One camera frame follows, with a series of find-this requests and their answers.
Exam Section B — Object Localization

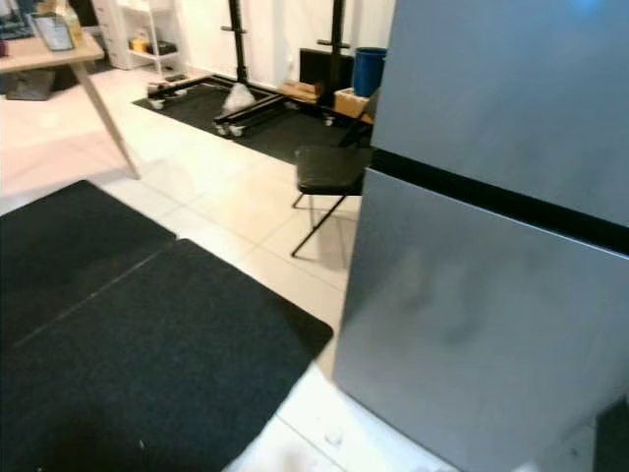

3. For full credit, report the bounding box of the grey fridge door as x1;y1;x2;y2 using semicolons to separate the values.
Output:
332;167;629;472

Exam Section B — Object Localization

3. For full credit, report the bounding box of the grey two-door fridge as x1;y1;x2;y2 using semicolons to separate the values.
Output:
332;0;629;472

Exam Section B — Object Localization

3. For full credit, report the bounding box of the black floor mat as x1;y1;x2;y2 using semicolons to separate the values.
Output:
133;72;365;165
0;180;178;350
0;238;334;472

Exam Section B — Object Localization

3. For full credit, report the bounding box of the beige wooden table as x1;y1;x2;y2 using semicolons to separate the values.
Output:
0;29;142;181

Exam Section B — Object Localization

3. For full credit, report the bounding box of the white shelf unit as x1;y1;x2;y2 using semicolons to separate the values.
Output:
103;0;184;72

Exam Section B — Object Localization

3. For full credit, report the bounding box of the white plastic bag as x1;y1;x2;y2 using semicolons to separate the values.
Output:
220;83;256;115

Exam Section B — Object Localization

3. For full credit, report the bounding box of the black wheeled stand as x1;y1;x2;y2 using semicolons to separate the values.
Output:
145;0;355;139

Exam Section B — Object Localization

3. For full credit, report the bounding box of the black folding chair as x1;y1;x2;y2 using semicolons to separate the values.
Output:
290;88;384;260

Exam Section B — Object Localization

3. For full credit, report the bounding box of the black flat panel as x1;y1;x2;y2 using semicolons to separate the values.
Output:
298;47;356;95

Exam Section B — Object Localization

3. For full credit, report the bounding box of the open cardboard box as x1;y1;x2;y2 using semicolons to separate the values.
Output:
333;88;375;125

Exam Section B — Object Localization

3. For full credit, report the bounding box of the blue round bin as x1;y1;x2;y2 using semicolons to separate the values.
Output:
352;46;389;98

